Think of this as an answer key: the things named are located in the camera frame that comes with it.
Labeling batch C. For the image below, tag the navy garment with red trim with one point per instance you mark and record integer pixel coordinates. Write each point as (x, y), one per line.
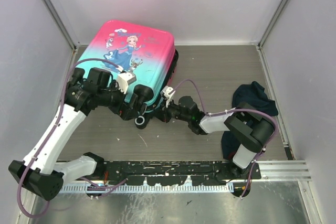
(254, 94)

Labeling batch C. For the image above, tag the aluminium corner post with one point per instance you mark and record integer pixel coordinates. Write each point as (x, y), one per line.
(58, 14)
(279, 10)

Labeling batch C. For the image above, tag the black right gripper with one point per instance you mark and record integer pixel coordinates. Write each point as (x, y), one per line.
(166, 116)

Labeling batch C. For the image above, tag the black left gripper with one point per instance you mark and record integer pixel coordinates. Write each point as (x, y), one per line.
(126, 112)

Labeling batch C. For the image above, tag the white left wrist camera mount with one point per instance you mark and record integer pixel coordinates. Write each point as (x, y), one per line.
(124, 80)

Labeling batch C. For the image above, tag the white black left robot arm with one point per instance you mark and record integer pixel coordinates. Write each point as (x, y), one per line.
(38, 172)

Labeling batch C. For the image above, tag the aluminium frame rail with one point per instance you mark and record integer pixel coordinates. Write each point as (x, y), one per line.
(268, 170)

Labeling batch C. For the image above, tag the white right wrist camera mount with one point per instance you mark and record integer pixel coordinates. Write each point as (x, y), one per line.
(168, 93)

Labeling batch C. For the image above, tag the white slotted cable duct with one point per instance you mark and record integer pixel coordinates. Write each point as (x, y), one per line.
(186, 188)

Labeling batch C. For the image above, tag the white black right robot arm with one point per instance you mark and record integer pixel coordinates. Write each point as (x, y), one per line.
(252, 128)

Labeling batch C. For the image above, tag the aluminium left corner post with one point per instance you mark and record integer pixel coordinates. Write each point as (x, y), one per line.
(58, 14)

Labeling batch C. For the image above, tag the pink teal suitcase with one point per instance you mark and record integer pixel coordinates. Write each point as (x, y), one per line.
(149, 53)

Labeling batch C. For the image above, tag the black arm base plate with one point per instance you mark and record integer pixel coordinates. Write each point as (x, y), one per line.
(201, 173)

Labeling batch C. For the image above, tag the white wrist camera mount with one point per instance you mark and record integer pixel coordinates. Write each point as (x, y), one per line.
(168, 93)
(124, 80)

